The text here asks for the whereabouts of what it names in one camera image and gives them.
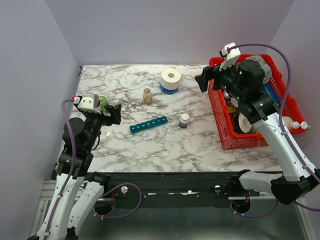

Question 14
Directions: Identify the cream squeeze bottle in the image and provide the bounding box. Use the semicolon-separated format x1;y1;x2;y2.
283;116;310;130

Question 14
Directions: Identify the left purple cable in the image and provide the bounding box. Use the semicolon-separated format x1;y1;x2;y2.
43;98;143;236

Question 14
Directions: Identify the teal weekly pill organizer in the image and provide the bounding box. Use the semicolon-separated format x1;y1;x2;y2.
129;116;168;134

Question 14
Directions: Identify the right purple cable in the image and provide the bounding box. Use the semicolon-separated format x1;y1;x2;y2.
226;43;320;218

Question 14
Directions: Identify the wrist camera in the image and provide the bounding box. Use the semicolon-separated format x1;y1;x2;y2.
72;93;100;113
219;42;241;72

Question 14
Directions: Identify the blue cardboard box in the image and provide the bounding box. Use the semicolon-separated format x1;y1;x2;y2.
264;83;281;105

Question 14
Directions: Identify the red plastic basket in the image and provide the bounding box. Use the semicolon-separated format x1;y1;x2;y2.
207;54;306;150

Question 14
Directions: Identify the white bottle cap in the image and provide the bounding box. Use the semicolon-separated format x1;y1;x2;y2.
180;113;190;122

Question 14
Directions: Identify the blue tape roll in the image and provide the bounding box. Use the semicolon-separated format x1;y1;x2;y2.
159;85;179;95

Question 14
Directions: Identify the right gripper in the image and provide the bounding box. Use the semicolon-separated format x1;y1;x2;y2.
194;57;245;101

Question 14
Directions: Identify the purple cable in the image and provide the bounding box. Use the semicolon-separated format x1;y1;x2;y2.
226;43;320;218
43;98;143;236

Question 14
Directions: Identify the white pill bottle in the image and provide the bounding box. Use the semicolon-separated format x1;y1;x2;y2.
179;113;190;128

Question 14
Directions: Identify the grey crumpled printed bag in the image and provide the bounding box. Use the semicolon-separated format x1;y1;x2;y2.
247;55;272;85

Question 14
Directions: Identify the aluminium rail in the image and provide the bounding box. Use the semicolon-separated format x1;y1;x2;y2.
40;180;275;201

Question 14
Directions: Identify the amber glass pill jar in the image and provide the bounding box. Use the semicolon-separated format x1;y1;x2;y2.
143;88;153;105

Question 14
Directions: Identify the white toilet paper roll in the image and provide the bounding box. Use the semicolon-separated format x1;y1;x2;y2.
160;68;181;90

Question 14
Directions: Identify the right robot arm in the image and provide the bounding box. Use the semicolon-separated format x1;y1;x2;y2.
195;59;320;205

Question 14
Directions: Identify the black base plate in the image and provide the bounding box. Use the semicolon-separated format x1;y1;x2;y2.
51;171;293;209

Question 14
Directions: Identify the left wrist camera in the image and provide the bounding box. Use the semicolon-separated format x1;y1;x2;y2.
72;93;100;113

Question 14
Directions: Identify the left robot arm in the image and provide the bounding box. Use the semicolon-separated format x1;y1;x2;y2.
31;104;122;240

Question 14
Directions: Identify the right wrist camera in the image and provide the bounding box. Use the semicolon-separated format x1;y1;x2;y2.
219;42;241;72

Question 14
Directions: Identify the green pill bottle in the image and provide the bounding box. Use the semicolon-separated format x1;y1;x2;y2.
99;95;109;115

